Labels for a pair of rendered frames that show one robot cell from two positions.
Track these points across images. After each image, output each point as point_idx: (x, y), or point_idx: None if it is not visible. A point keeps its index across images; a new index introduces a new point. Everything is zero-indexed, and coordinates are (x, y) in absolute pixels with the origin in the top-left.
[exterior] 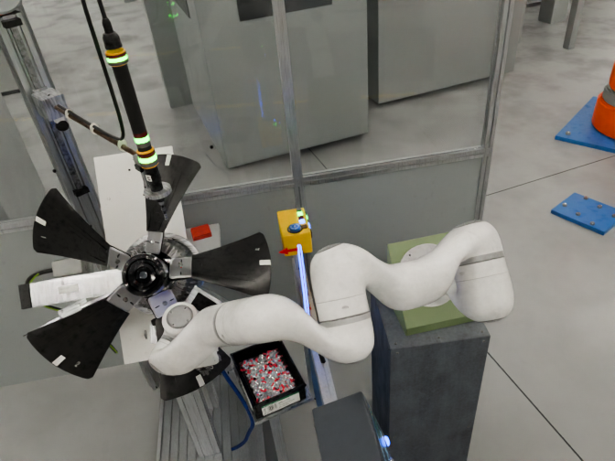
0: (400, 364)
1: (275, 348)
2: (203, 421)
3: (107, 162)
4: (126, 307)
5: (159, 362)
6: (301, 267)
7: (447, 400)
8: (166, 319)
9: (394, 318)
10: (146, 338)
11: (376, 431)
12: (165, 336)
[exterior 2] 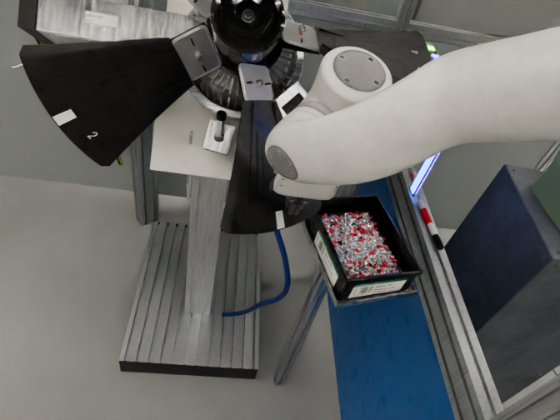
0: (543, 282)
1: (367, 212)
2: (207, 276)
3: None
4: (193, 72)
5: (312, 142)
6: None
7: (550, 341)
8: (332, 66)
9: (548, 219)
10: (191, 143)
11: None
12: (312, 102)
